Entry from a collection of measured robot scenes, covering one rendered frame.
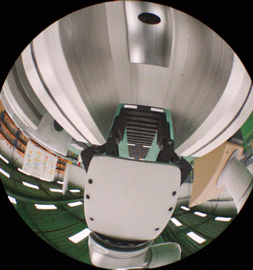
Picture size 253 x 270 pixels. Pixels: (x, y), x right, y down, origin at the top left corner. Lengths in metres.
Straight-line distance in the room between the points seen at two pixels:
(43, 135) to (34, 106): 0.05
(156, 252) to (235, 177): 0.33
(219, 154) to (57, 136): 0.43
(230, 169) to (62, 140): 0.52
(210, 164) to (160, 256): 0.33
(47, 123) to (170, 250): 0.28
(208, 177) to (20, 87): 0.51
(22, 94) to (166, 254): 0.30
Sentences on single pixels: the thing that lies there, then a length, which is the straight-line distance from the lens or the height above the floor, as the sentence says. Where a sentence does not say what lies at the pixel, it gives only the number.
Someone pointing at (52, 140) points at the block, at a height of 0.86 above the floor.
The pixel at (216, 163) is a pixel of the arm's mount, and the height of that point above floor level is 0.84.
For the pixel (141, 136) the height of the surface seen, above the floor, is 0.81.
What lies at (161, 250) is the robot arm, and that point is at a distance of 0.18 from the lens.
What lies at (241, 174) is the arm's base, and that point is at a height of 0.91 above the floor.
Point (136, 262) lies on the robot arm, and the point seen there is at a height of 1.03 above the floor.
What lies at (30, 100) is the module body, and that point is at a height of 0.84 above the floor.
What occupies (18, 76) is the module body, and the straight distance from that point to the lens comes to 0.16.
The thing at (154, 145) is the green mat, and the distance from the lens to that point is 0.26.
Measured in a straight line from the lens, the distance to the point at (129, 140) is 0.18.
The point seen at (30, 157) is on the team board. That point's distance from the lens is 3.10.
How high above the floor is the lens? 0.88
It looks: 27 degrees down
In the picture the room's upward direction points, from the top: 169 degrees counter-clockwise
